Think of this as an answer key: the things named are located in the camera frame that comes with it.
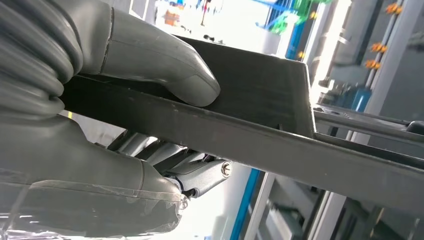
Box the blue metal upright post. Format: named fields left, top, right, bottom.
left=229, top=168, right=263, bottom=240

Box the small blue box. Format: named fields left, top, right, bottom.
left=350, top=86, right=373, bottom=113

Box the green frame object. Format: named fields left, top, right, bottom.
left=268, top=0, right=332, bottom=35

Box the small orange knob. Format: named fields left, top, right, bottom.
left=385, top=2, right=404, bottom=16
left=364, top=58, right=382, bottom=71
left=370, top=42, right=388, bottom=55

